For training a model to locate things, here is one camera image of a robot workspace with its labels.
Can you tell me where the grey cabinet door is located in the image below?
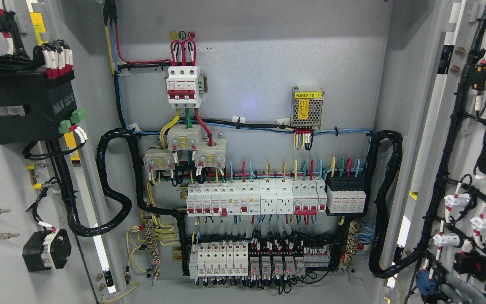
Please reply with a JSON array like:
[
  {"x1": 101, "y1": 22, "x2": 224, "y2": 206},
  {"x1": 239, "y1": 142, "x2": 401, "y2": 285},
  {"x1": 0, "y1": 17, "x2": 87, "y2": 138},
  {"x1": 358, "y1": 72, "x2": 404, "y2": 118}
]
[
  {"x1": 369, "y1": 0, "x2": 486, "y2": 304},
  {"x1": 0, "y1": 0, "x2": 119, "y2": 304}
]

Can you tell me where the grey current transformer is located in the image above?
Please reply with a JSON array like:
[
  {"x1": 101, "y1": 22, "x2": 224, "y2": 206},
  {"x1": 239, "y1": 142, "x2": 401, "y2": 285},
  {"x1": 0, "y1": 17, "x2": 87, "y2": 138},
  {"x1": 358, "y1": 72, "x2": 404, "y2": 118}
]
[
  {"x1": 143, "y1": 148, "x2": 177, "y2": 171},
  {"x1": 166, "y1": 124, "x2": 204, "y2": 152},
  {"x1": 194, "y1": 139, "x2": 227, "y2": 169}
]

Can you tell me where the white socket breaker row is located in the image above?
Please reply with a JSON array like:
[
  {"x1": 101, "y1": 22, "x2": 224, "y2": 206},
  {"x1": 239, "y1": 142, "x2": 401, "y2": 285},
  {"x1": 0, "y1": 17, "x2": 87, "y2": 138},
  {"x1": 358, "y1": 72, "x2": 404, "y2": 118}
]
[{"x1": 186, "y1": 177, "x2": 327, "y2": 216}]

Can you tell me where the perforated metal power supply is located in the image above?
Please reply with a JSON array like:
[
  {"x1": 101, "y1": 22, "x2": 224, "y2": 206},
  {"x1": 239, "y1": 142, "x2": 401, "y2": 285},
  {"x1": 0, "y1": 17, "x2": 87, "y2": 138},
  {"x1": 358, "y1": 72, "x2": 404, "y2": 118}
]
[{"x1": 291, "y1": 86, "x2": 324, "y2": 128}]

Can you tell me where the red white main breaker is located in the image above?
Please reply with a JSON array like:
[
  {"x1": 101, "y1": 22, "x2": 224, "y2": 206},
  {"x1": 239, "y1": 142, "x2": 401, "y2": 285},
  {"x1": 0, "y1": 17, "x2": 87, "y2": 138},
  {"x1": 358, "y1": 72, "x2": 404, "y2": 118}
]
[{"x1": 166, "y1": 66, "x2": 205, "y2": 109}]

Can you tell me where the white lower breaker row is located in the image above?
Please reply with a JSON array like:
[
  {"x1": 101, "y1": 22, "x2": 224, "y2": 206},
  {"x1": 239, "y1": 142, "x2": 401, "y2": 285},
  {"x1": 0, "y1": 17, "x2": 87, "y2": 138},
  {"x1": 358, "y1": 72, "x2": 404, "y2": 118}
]
[{"x1": 189, "y1": 241, "x2": 250, "y2": 280}]

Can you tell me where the black white surge protector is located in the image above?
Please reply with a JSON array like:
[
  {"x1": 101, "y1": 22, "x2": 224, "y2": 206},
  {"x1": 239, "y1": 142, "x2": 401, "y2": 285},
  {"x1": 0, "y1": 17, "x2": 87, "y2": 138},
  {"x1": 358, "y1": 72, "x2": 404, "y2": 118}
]
[{"x1": 326, "y1": 174, "x2": 368, "y2": 217}]

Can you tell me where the relay terminal row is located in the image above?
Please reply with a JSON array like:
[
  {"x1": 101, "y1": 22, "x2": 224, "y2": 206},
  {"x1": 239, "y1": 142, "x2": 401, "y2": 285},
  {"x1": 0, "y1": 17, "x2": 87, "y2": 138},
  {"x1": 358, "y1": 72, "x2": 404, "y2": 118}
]
[{"x1": 248, "y1": 229, "x2": 332, "y2": 283}]

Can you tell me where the brass ground bus bar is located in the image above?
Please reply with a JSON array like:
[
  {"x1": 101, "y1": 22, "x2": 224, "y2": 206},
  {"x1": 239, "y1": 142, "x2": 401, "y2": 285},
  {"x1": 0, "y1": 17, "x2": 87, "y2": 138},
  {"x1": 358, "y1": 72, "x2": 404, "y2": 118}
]
[{"x1": 143, "y1": 220, "x2": 160, "y2": 279}]

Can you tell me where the left black corrugated conduit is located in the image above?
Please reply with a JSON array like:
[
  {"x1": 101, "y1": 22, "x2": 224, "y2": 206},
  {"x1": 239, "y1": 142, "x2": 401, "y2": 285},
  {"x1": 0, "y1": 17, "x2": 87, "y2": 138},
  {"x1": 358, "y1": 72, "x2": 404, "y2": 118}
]
[{"x1": 68, "y1": 128, "x2": 189, "y2": 277}]

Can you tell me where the black digital power meter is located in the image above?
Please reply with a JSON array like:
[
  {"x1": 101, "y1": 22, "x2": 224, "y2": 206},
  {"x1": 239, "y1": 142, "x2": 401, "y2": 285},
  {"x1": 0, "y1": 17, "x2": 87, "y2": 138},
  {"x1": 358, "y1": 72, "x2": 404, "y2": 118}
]
[{"x1": 0, "y1": 68, "x2": 86, "y2": 144}]

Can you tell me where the yellow terminal block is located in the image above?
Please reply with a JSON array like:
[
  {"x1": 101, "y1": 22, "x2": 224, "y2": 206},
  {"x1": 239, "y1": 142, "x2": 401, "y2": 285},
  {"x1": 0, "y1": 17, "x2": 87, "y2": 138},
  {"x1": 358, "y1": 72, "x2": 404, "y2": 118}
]
[{"x1": 26, "y1": 162, "x2": 57, "y2": 190}]

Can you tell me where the black corrugated cable conduit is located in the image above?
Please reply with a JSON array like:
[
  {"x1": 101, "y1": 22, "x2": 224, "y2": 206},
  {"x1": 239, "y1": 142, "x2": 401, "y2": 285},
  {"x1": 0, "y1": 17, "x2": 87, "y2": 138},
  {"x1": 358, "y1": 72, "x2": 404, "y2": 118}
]
[{"x1": 367, "y1": 130, "x2": 425, "y2": 279}]

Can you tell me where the black white rotary switch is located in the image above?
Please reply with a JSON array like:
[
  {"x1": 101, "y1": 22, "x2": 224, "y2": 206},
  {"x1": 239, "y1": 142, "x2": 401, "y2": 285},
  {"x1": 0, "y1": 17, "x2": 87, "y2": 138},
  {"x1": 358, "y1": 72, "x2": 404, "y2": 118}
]
[{"x1": 22, "y1": 229, "x2": 72, "y2": 272}]

